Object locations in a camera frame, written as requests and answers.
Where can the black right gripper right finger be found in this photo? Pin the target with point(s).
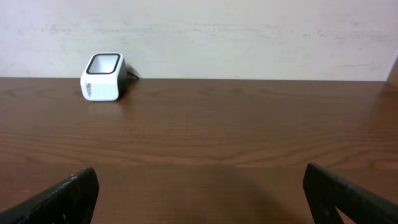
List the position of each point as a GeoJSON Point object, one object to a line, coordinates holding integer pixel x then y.
{"type": "Point", "coordinates": [328, 193]}

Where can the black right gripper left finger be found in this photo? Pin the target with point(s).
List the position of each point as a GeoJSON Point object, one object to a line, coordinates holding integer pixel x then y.
{"type": "Point", "coordinates": [72, 200]}

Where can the white barcode scanner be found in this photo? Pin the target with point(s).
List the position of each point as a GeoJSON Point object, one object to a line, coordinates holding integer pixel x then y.
{"type": "Point", "coordinates": [104, 77]}

